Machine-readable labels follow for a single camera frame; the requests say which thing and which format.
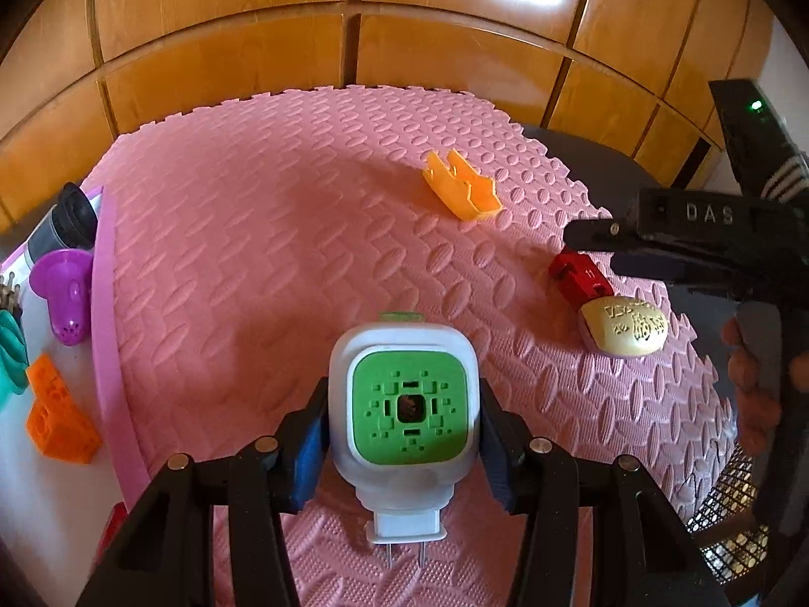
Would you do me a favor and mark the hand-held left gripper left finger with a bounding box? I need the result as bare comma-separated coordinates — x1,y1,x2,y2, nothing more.
76,376,333,607

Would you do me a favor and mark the pink foam puzzle mat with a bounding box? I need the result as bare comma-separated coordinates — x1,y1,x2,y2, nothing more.
88,85,753,607

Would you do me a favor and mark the person's right hand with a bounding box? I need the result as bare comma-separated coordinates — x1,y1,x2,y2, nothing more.
722,316,781,456

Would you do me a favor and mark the cream oval embossed stone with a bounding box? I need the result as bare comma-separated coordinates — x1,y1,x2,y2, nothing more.
578,294,671,360

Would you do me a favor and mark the teal plastic toy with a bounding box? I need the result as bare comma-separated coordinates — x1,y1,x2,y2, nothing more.
0,310,29,412

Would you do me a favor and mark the red foam puzzle piece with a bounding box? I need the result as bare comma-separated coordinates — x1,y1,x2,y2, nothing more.
547,251,614,308

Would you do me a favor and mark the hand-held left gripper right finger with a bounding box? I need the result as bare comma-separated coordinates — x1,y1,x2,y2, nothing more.
477,378,712,607

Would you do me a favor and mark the purple toy funnel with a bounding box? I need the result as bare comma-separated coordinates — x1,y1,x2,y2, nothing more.
30,248,95,348

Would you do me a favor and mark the red toy cylinder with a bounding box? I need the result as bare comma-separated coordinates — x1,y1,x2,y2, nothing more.
95,502,127,570

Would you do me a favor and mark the grey black cylinder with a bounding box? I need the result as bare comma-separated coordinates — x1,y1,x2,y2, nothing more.
25,182,99,267

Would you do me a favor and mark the white green plug-in device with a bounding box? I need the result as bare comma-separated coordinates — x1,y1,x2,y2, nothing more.
327,310,481,573

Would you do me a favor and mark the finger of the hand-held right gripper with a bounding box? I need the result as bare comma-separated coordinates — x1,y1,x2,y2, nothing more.
610,246,740,295
562,218,642,254

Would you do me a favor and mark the yellow plastic clip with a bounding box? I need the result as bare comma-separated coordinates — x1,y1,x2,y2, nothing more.
422,148,503,222

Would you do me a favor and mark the small brown peg toy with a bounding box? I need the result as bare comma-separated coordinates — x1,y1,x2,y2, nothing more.
0,271,23,318

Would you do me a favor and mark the pink rimmed white tray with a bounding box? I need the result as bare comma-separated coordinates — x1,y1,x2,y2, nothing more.
0,185,149,607

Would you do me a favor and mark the orange cube block piece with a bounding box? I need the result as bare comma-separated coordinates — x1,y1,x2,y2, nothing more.
26,354,103,461

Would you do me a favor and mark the black mesh chair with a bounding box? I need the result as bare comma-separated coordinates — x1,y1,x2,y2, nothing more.
686,449,772,586

